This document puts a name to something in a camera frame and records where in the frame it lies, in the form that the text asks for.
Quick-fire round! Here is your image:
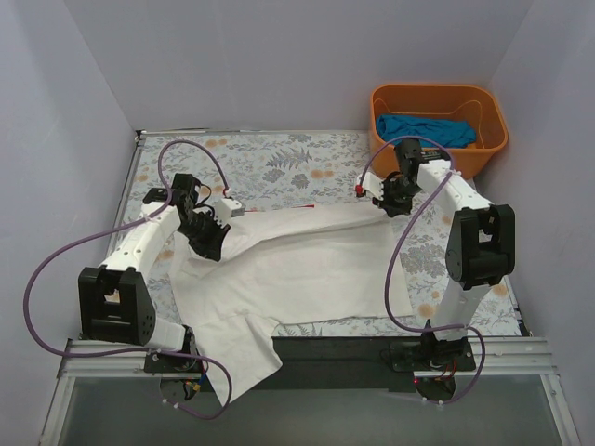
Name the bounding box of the blue t shirt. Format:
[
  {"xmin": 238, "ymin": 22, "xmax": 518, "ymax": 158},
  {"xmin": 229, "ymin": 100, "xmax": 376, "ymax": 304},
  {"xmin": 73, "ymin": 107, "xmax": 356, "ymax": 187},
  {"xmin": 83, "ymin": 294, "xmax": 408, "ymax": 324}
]
[{"xmin": 376, "ymin": 114, "xmax": 477, "ymax": 148}]

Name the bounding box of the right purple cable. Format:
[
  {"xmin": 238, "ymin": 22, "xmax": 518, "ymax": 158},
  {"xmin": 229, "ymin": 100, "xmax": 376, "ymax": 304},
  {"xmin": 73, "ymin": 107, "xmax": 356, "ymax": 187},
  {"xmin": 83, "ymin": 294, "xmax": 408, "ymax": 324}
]
[{"xmin": 356, "ymin": 135, "xmax": 486, "ymax": 406}]

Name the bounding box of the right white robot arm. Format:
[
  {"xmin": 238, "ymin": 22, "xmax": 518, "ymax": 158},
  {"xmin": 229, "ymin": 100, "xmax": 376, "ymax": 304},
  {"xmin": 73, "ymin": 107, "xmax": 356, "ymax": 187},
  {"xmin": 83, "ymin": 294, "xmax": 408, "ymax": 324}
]
[{"xmin": 373, "ymin": 137, "xmax": 515, "ymax": 371}]

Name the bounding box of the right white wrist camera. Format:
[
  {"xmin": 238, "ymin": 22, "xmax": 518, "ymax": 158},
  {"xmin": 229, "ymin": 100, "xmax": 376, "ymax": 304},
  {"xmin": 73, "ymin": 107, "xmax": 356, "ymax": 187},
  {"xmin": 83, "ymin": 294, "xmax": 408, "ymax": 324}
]
[{"xmin": 354, "ymin": 172, "xmax": 384, "ymax": 202}]

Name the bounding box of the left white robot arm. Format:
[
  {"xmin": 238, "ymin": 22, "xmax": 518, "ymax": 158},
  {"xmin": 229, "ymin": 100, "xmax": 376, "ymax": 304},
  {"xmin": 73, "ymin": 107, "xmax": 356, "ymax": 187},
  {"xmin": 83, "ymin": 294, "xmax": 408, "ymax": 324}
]
[{"xmin": 78, "ymin": 174, "xmax": 244, "ymax": 372}]

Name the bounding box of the aluminium frame rail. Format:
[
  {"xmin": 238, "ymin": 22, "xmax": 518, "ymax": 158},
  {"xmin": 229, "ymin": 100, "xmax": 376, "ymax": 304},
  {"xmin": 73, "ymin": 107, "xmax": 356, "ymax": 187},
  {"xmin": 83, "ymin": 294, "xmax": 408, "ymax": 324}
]
[{"xmin": 41, "ymin": 336, "xmax": 580, "ymax": 445}]

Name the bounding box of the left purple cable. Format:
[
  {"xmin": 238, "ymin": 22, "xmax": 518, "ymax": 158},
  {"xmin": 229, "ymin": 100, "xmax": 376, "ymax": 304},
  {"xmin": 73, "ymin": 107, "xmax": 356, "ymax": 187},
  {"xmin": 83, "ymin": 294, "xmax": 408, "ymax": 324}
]
[{"xmin": 22, "ymin": 139, "xmax": 233, "ymax": 421}]

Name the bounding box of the orange plastic basket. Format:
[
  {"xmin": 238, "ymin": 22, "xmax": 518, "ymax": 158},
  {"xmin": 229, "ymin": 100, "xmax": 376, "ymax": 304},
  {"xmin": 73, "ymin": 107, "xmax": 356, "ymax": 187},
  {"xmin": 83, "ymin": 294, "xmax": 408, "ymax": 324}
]
[{"xmin": 368, "ymin": 84, "xmax": 509, "ymax": 179}]

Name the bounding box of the purple cable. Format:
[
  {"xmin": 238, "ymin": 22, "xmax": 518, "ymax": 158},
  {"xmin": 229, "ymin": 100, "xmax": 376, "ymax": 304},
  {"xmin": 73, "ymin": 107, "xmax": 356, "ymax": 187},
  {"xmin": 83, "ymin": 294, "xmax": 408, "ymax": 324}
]
[
  {"xmin": 356, "ymin": 135, "xmax": 486, "ymax": 406},
  {"xmin": 22, "ymin": 139, "xmax": 233, "ymax": 421}
]

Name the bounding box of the floral table mat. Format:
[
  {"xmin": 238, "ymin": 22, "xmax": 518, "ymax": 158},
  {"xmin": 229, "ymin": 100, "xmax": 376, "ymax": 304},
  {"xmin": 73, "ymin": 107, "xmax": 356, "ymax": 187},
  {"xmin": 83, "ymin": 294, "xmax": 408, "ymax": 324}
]
[{"xmin": 115, "ymin": 131, "xmax": 522, "ymax": 336}]

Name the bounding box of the white t shirt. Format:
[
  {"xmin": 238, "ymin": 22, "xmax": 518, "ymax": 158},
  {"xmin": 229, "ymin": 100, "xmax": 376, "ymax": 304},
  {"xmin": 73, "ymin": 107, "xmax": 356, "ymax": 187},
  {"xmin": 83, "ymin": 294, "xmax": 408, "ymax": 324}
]
[{"xmin": 169, "ymin": 203, "xmax": 413, "ymax": 402}]

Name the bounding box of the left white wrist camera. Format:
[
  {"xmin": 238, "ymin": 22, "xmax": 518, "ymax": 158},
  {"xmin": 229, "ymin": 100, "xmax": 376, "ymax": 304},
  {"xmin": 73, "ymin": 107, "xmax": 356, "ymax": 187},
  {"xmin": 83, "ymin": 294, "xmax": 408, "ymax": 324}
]
[{"xmin": 213, "ymin": 198, "xmax": 245, "ymax": 226}]

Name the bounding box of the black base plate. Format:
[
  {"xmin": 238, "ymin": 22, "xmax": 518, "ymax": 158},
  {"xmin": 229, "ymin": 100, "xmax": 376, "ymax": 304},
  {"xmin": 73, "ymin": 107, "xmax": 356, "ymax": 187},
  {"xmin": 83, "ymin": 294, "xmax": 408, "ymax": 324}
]
[{"xmin": 143, "ymin": 336, "xmax": 476, "ymax": 394}]

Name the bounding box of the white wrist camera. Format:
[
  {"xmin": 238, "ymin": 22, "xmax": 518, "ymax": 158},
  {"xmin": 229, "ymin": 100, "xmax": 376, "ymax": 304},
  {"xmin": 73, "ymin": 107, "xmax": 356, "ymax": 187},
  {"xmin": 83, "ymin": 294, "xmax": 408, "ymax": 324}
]
[
  {"xmin": 213, "ymin": 198, "xmax": 245, "ymax": 226},
  {"xmin": 354, "ymin": 172, "xmax": 384, "ymax": 202}
]

